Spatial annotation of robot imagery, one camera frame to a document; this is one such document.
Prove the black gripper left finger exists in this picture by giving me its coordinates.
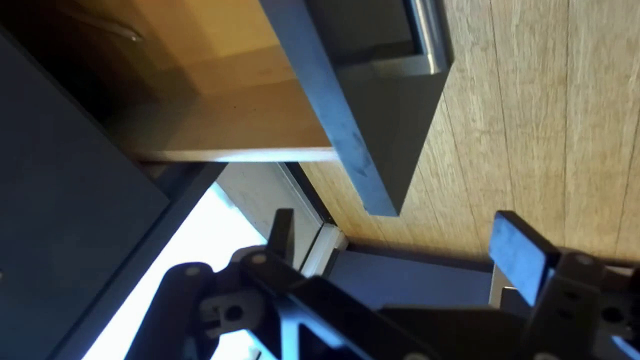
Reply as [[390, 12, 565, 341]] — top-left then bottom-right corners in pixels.
[[127, 205, 443, 360]]

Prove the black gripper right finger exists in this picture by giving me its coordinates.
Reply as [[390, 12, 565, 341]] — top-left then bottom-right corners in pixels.
[[487, 207, 640, 360]]

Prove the dark drawer with wooden interior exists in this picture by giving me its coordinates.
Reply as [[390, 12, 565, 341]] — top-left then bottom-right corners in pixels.
[[53, 0, 457, 219]]

